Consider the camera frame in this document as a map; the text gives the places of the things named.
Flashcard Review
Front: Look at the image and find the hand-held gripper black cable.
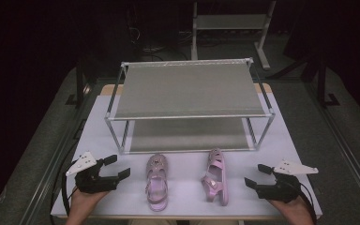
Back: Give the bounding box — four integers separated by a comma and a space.
298, 182, 319, 225
60, 161, 80, 218

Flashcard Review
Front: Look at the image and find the bundle of floor cables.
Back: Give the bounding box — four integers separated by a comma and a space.
127, 6, 195, 62

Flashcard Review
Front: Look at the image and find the pink sandal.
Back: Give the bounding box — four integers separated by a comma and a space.
145, 153, 170, 213
200, 147, 230, 207

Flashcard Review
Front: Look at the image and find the grey two-tier shoe rack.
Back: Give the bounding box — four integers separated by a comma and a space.
104, 57, 277, 156

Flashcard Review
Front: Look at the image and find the white metal stand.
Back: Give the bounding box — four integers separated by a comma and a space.
190, 0, 277, 70

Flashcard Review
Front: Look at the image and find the right hand-held gripper black cable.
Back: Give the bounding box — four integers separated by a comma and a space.
298, 182, 319, 225

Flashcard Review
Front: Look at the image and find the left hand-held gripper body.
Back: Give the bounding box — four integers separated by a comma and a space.
65, 151, 120, 194

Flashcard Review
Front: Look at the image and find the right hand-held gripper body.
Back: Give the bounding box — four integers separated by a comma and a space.
256, 159, 320, 204

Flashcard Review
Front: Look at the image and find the white table cover sheet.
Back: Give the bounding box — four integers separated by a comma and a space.
50, 83, 323, 218

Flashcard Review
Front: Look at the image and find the black floor stand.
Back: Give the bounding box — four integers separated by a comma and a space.
65, 58, 92, 110
316, 61, 341, 108

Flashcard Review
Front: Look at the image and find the left hand-held gripper black cable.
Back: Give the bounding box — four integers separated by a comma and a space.
60, 161, 80, 218

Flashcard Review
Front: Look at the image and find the metal floor rail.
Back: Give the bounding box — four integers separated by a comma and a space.
18, 82, 108, 225
305, 82, 360, 208

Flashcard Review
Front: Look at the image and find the person's right hand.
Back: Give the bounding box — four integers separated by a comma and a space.
268, 197, 310, 219

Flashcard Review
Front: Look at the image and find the person's left hand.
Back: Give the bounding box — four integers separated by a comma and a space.
68, 187, 111, 218

